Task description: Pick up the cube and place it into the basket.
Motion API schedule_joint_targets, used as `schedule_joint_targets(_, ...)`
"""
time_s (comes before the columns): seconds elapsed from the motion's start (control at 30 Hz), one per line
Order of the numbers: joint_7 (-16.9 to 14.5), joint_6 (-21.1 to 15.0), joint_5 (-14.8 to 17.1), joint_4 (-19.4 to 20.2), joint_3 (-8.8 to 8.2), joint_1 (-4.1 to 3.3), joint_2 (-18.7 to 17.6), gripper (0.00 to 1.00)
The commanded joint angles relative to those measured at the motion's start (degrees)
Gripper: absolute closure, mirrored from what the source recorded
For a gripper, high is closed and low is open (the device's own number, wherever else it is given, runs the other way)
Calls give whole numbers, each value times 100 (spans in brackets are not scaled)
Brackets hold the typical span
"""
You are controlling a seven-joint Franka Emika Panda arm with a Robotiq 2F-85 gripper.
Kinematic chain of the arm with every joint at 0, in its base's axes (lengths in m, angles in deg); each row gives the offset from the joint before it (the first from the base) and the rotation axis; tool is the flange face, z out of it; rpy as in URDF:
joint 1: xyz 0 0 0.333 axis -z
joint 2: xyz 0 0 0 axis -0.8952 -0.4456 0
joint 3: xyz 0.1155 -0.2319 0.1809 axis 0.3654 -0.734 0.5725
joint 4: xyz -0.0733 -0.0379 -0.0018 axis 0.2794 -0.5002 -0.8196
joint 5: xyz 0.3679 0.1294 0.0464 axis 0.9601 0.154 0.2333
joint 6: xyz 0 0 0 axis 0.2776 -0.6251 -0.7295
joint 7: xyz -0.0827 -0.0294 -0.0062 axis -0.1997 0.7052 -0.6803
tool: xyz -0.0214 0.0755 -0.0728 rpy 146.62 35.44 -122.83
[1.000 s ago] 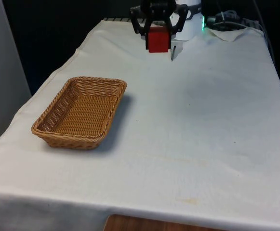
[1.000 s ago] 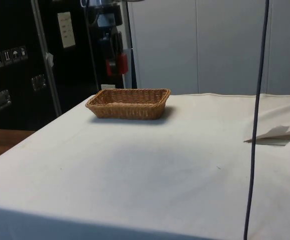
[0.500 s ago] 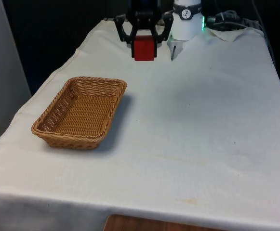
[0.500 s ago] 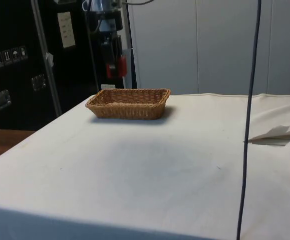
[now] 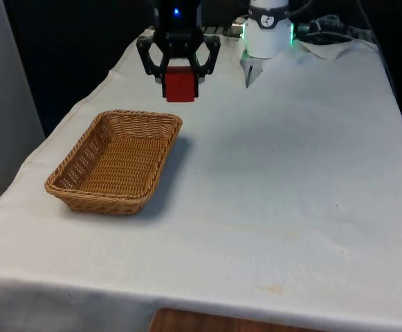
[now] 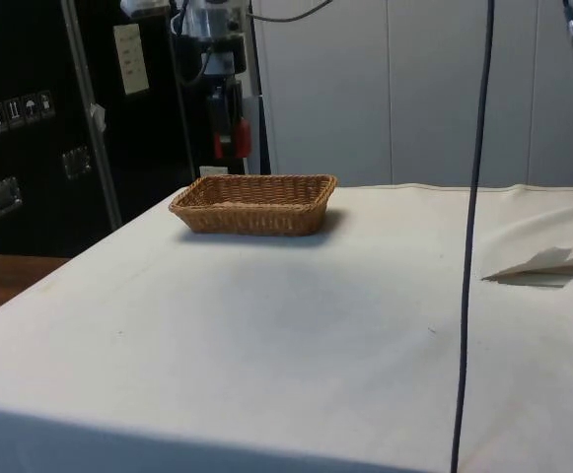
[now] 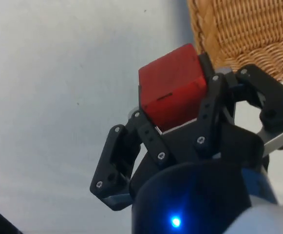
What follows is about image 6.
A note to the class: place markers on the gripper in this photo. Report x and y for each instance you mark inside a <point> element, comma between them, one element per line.
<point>187,51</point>

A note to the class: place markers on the red cube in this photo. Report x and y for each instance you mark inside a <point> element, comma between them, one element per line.
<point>244,135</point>

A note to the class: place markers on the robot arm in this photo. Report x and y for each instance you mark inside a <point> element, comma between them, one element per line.
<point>212,17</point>

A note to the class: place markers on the brown wicker basket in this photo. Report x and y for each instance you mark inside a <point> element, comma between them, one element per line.
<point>256,212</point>

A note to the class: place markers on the black cabinet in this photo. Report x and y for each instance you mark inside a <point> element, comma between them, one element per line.
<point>34,172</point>

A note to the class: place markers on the pale grey locker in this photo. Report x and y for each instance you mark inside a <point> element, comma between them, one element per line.
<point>557,138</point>
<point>439,98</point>

